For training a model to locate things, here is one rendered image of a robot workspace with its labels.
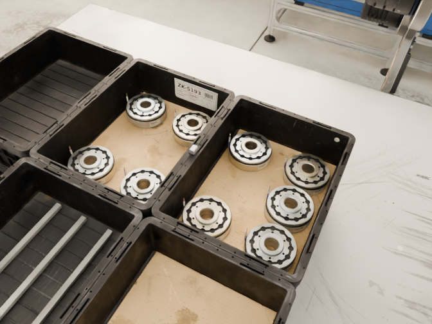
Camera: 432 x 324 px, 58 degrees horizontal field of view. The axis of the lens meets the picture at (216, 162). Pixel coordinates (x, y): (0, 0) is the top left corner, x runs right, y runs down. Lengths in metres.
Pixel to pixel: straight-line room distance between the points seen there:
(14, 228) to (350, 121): 0.99
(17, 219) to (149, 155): 0.32
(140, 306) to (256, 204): 0.33
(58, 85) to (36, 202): 0.41
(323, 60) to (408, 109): 1.47
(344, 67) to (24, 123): 2.17
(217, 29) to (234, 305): 2.48
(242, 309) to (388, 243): 0.46
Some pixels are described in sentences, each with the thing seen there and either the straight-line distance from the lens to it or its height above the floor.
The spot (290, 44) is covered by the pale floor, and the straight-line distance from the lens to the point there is 2.95.
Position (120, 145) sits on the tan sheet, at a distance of 1.00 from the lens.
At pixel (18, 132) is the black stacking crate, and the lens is 1.10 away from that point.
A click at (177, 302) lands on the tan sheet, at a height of 0.83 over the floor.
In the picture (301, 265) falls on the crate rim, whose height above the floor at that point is 0.93.
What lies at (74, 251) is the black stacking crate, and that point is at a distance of 0.85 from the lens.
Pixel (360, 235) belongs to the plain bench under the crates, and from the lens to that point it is 1.06.
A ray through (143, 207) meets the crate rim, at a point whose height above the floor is 0.93.
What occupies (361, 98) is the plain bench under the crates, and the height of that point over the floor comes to 0.70.
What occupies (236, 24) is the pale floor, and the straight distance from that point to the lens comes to 3.10.
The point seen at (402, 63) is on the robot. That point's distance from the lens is 1.66.
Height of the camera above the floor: 1.55
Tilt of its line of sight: 50 degrees down
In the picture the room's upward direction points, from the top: 4 degrees clockwise
